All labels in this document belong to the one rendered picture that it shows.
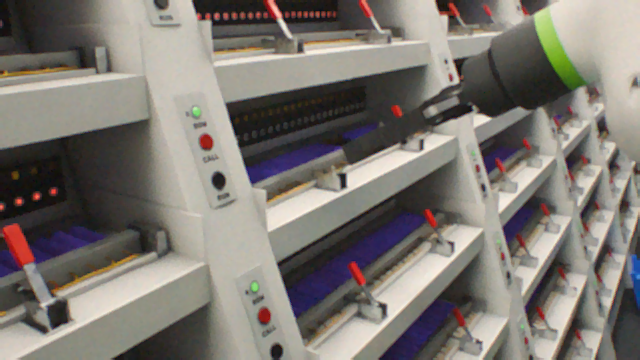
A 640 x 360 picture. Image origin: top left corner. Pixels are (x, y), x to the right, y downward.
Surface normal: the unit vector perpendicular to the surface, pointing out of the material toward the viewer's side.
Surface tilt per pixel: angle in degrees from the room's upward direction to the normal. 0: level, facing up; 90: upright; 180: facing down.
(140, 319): 110
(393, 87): 90
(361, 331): 20
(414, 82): 90
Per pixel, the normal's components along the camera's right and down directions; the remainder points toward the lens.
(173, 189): -0.56, 0.24
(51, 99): 0.83, 0.14
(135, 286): -0.02, -0.96
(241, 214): 0.77, -0.19
